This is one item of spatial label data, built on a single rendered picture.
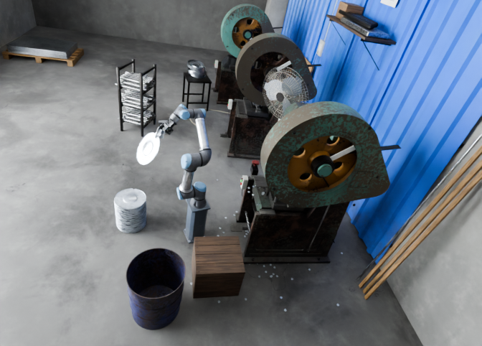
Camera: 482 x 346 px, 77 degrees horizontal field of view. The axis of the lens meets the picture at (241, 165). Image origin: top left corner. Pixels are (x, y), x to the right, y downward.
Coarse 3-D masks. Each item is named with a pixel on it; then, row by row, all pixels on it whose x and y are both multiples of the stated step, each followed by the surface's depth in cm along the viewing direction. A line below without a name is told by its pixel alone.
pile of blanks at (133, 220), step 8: (120, 208) 284; (136, 208) 287; (144, 208) 298; (120, 216) 291; (128, 216) 289; (136, 216) 293; (144, 216) 305; (120, 224) 297; (128, 224) 296; (136, 224) 299; (144, 224) 311; (128, 232) 302
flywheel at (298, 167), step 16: (304, 144) 210; (320, 144) 212; (336, 144) 214; (352, 144) 216; (304, 160) 219; (320, 160) 208; (336, 160) 223; (352, 160) 225; (288, 176) 226; (320, 176) 212; (336, 176) 232
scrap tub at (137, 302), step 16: (144, 256) 237; (160, 256) 243; (176, 256) 238; (128, 272) 223; (144, 272) 247; (160, 272) 255; (176, 272) 247; (128, 288) 213; (144, 288) 258; (160, 288) 262; (176, 288) 256; (144, 304) 211; (160, 304) 213; (176, 304) 231; (144, 320) 226; (160, 320) 227
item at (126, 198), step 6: (120, 192) 300; (126, 192) 301; (132, 192) 302; (138, 192) 304; (114, 198) 291; (120, 198) 293; (126, 198) 294; (132, 198) 295; (138, 198) 297; (144, 198) 299; (120, 204) 288; (126, 204) 289; (132, 204) 290; (138, 204) 291
